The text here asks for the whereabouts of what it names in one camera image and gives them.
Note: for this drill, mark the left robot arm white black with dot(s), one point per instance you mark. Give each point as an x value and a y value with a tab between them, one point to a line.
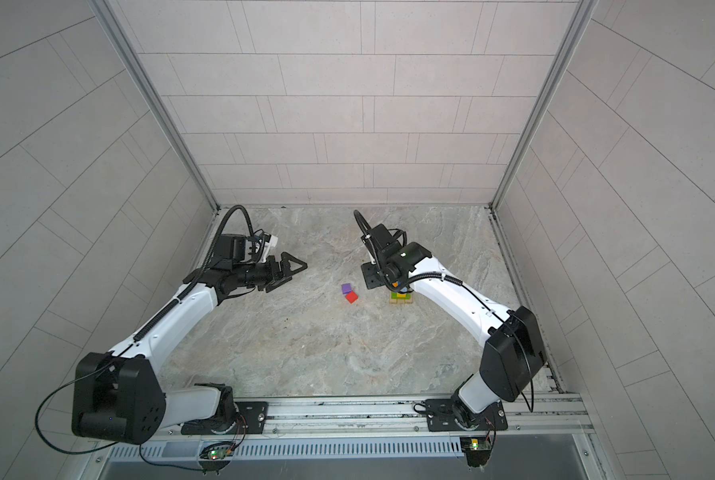
117	394

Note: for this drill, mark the aluminium mounting rail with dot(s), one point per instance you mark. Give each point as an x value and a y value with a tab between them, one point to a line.
344	417

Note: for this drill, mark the controller board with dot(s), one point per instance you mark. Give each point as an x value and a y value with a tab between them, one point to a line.
477	450
222	451

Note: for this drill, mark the perforated vent strip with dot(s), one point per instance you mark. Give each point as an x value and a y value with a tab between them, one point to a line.
296	449

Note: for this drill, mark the left controller board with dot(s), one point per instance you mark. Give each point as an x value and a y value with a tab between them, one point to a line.
222	451

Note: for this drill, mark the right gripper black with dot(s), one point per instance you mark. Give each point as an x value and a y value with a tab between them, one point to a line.
369	280

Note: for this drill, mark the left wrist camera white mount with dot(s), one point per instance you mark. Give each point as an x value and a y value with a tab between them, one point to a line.
262	245

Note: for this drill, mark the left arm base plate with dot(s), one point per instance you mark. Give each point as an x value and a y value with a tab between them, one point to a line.
250	419

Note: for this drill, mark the green wood block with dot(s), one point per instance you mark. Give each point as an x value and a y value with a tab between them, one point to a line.
400	296

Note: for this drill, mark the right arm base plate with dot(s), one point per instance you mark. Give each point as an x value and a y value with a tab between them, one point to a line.
443	415

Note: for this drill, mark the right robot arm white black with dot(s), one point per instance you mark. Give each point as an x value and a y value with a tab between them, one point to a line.
513	349

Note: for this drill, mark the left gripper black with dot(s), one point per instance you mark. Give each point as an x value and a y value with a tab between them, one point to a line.
273	279

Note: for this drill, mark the right controller board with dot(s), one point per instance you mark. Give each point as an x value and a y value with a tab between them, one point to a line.
477	450

